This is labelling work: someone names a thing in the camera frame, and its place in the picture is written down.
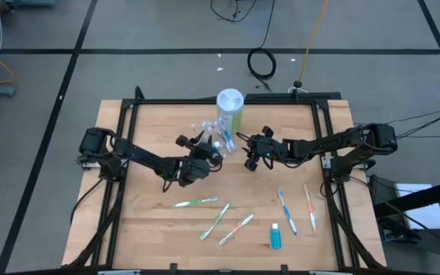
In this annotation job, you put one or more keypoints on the black metal stand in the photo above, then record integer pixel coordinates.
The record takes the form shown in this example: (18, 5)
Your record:
(426, 196)

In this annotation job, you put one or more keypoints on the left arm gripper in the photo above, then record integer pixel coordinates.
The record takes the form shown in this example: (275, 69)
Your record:
(202, 152)

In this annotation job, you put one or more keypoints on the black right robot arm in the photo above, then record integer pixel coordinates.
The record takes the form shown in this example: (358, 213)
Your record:
(330, 143)

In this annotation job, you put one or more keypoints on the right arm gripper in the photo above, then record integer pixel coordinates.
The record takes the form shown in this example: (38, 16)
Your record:
(267, 149)

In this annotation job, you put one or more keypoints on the clear acrylic organizer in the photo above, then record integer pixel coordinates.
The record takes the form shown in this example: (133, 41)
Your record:
(229, 149)

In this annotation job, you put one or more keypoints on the small blue mouthwash bottle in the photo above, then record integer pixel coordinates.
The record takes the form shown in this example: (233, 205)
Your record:
(275, 238)

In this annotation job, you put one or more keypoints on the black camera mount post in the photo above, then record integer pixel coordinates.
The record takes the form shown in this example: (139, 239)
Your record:
(298, 84)

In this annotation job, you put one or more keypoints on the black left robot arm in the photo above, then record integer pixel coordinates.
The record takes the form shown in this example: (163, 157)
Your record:
(143, 156)

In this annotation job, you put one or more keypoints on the white green wipes canister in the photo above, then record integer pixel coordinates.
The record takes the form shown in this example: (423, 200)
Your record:
(230, 109)

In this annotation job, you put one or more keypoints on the black aluminium table frame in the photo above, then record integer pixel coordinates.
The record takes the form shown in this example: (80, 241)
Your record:
(166, 102)

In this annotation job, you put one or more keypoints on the white box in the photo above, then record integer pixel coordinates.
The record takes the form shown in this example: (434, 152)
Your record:
(430, 215)

